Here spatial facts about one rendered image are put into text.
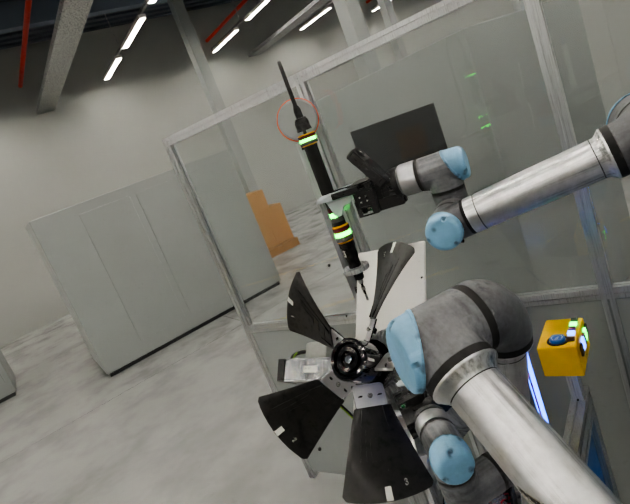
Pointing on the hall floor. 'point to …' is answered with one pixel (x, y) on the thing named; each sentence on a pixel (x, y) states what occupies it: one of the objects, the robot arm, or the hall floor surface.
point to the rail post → (603, 457)
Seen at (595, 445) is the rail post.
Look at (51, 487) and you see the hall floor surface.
